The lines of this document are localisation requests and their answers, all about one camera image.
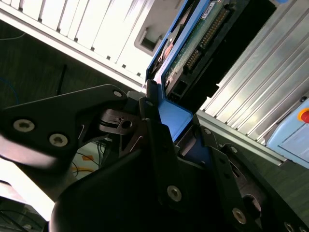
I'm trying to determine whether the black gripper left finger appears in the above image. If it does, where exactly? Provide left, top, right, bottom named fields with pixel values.
left=0, top=79, right=188, bottom=213

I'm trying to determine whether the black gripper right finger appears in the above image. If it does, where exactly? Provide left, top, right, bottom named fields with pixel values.
left=194, top=115, right=309, bottom=232

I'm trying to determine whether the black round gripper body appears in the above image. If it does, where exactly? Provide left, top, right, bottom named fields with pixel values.
left=48, top=149, right=273, bottom=232

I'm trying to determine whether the hard disk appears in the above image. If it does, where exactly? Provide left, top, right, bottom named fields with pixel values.
left=146, top=0, right=278, bottom=167

